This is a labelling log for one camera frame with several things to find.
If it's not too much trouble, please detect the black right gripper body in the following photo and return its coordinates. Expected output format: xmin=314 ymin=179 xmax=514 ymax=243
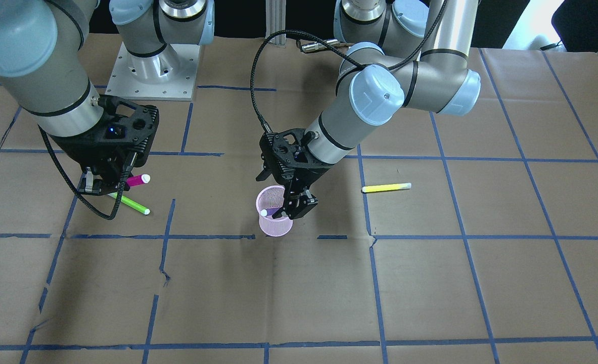
xmin=52 ymin=95 xmax=160 ymax=195

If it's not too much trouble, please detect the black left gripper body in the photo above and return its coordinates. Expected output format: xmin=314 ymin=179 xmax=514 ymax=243
xmin=256 ymin=128 xmax=333 ymax=203

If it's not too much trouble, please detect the pink pen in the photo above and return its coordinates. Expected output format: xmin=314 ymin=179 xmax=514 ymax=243
xmin=125 ymin=174 xmax=151 ymax=188

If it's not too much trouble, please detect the purple pen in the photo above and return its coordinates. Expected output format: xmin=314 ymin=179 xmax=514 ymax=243
xmin=259 ymin=207 xmax=283 ymax=218

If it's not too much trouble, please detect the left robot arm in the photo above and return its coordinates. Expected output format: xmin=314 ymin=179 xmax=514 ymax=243
xmin=252 ymin=1 xmax=481 ymax=219

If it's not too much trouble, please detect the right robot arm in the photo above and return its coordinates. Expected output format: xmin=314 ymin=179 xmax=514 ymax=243
xmin=0 ymin=1 xmax=215 ymax=196

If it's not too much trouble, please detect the pink mesh cup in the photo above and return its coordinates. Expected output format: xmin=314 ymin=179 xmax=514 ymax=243
xmin=255 ymin=185 xmax=293 ymax=237

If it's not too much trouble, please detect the green pen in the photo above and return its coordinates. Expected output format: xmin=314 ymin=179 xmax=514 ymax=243
xmin=120 ymin=195 xmax=151 ymax=216

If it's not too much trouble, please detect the yellow pen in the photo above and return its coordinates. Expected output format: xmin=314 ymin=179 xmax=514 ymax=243
xmin=361 ymin=183 xmax=412 ymax=194

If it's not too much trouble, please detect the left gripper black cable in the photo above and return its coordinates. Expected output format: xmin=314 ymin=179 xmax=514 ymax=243
xmin=250 ymin=0 xmax=448 ymax=134

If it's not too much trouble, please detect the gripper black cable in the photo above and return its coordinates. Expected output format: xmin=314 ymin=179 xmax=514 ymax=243
xmin=250 ymin=0 xmax=448 ymax=134
xmin=38 ymin=126 xmax=137 ymax=221

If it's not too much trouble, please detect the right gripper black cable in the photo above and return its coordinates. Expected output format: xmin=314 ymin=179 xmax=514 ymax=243
xmin=38 ymin=126 xmax=137 ymax=221

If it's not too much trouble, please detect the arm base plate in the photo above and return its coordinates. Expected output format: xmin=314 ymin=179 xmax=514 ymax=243
xmin=106 ymin=44 xmax=202 ymax=102

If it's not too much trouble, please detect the aluminium frame post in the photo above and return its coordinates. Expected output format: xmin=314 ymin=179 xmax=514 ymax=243
xmin=265 ymin=0 xmax=287 ymax=48

